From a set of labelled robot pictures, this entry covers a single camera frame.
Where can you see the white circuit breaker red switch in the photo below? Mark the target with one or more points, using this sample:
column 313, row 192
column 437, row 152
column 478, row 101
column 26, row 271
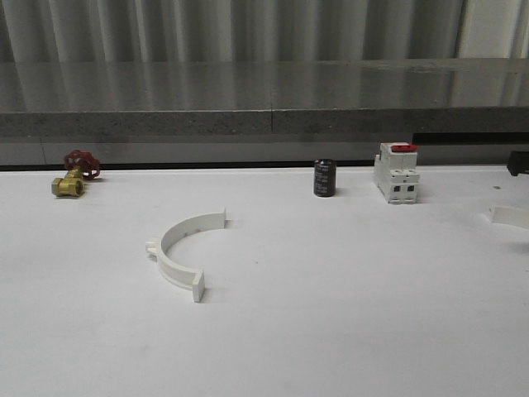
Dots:
column 395, row 172

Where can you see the black cylindrical capacitor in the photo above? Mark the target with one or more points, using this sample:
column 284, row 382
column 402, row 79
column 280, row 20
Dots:
column 324, row 183

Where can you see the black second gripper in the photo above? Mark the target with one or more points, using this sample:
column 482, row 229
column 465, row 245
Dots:
column 518, row 163

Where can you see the white half pipe clamp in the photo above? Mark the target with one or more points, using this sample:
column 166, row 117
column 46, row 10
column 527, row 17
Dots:
column 180, row 275
column 511, row 216

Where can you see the grey stone ledge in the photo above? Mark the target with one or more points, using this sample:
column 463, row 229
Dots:
column 308, row 101

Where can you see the brass valve red handwheel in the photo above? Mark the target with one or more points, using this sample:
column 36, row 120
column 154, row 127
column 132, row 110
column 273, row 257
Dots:
column 81, row 166

